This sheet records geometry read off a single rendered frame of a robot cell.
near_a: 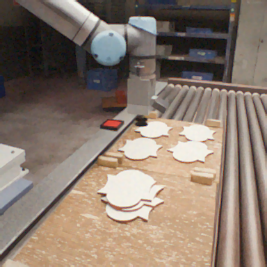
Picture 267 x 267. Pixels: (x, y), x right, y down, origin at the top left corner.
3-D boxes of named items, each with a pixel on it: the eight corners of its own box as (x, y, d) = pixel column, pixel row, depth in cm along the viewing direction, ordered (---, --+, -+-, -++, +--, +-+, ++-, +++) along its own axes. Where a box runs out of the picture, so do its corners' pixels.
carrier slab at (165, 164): (99, 165, 79) (99, 160, 79) (141, 119, 114) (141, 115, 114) (217, 187, 68) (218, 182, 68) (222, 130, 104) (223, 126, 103)
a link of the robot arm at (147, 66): (158, 56, 75) (151, 60, 68) (158, 71, 77) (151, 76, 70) (133, 55, 78) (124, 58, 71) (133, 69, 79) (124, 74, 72)
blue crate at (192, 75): (180, 82, 513) (181, 71, 504) (181, 78, 550) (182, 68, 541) (212, 84, 500) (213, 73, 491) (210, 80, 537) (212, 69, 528)
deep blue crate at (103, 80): (86, 89, 516) (85, 71, 501) (98, 85, 550) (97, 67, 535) (107, 92, 495) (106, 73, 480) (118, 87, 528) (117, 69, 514)
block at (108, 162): (97, 165, 76) (96, 158, 75) (99, 163, 77) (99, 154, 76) (116, 169, 74) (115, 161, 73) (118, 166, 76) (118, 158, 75)
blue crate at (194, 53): (188, 56, 498) (188, 48, 491) (193, 54, 529) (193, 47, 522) (213, 59, 477) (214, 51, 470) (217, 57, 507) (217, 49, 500)
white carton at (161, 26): (152, 32, 510) (152, 21, 501) (159, 31, 532) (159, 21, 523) (169, 33, 492) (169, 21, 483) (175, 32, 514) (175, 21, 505)
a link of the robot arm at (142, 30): (124, 17, 72) (154, 17, 73) (124, 55, 76) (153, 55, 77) (127, 17, 65) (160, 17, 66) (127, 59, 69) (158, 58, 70)
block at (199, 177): (189, 182, 68) (190, 173, 67) (190, 178, 70) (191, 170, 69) (212, 185, 66) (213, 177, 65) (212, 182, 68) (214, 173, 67)
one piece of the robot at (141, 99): (167, 69, 67) (164, 126, 74) (173, 63, 75) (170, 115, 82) (124, 66, 71) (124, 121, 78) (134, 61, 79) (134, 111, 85)
